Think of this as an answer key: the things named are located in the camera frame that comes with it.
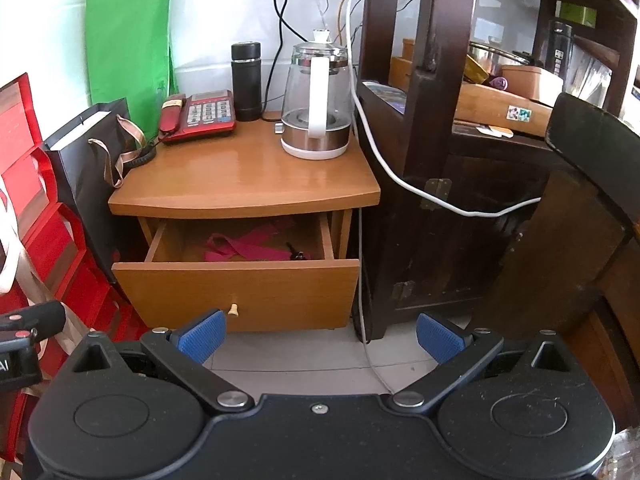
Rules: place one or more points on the black gift bag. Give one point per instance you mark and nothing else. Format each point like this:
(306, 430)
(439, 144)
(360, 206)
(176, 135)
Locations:
(80, 180)

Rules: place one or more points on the dark wooden chair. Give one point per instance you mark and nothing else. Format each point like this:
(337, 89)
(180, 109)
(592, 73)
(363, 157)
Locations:
(565, 260)

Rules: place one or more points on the wooden nightstand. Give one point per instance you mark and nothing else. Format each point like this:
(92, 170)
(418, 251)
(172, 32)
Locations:
(240, 170)

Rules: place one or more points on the red telephone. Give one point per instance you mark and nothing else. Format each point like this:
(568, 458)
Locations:
(210, 115)

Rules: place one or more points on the black key bunch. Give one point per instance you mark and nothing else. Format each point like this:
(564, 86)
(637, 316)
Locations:
(295, 252)

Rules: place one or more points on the light wooden tray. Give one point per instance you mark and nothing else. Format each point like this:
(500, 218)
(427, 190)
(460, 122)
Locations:
(490, 105)

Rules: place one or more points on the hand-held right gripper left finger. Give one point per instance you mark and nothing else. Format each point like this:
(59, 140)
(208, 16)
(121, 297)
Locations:
(202, 336)

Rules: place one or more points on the row of red gift bags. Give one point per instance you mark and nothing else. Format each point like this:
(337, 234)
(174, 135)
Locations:
(45, 240)

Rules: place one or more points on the black thermos bottle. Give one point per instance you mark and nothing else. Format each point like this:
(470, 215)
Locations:
(246, 85)

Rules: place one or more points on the white paper slips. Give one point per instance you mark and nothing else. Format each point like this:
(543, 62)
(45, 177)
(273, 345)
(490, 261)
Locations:
(495, 131)

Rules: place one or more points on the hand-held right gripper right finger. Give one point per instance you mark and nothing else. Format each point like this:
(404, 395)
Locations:
(441, 338)

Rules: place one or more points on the wooden drawer knob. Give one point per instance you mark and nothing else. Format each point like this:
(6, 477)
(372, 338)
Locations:
(233, 311)

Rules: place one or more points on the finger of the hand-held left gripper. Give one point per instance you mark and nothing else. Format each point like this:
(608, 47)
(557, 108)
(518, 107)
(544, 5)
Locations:
(46, 316)

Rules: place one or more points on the green fabric bag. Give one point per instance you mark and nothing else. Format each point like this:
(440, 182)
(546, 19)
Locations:
(125, 35)

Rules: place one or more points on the green box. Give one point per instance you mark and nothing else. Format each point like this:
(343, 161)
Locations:
(577, 15)

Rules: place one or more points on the dark wooden shelf cabinet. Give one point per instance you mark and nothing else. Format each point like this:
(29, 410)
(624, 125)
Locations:
(435, 35)

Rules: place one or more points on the blue printed booklet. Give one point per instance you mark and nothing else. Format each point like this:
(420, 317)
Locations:
(385, 96)

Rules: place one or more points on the black tall bottle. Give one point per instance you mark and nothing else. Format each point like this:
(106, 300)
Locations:
(560, 50)

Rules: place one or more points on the clear plastic bag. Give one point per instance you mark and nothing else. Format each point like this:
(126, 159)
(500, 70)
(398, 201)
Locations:
(625, 455)

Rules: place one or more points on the tan box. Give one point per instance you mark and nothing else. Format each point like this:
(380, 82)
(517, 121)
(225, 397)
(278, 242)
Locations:
(530, 82)

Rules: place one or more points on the metal pot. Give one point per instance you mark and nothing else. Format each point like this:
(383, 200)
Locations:
(500, 57)

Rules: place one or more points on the metal tray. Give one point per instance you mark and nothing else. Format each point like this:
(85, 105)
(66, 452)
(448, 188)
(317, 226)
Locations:
(316, 110)

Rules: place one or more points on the purple small object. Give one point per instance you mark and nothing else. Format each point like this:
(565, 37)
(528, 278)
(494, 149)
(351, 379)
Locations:
(500, 83)

